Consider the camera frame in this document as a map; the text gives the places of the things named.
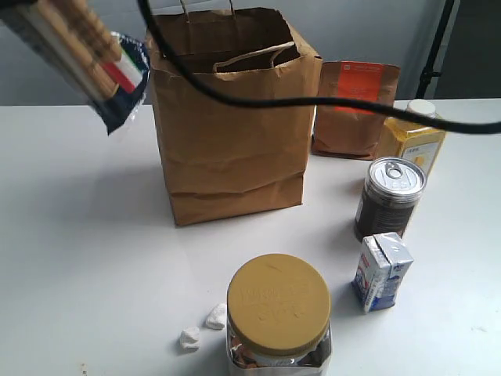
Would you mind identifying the breadstick packet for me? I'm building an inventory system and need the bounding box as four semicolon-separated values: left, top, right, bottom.
1;1;150;133

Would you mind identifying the brown paper grocery bag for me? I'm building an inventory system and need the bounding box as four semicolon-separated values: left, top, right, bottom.
146;7;322;226

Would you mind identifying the brown pouch with orange label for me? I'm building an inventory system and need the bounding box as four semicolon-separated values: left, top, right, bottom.
312;61;400;160

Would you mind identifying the clear jar with tan lid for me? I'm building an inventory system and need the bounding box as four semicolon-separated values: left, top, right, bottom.
226;254;333;375

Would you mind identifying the white crumpled lump upper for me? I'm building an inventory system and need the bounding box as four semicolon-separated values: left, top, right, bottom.
205;303;227;331

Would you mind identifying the white crumpled lump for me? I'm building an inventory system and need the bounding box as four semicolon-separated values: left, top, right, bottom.
179;327;200;352
205;303;227;331

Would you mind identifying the dark can with pull-tab lid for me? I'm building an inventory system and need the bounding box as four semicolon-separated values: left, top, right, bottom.
355;157;427;240

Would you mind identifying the small blue white milk carton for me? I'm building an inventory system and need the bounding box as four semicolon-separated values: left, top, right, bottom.
351;233;414;313

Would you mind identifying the yellow grain bottle white cap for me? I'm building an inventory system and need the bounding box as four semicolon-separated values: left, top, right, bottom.
375;117;446;175

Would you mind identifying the white crumpled lump lower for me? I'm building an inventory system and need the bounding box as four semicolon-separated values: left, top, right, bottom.
179;327;200;352

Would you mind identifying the black light stand pole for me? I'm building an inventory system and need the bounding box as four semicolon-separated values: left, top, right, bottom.
416;0;456;99

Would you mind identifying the black cable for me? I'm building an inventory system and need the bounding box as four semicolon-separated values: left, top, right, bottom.
135;0;501;136

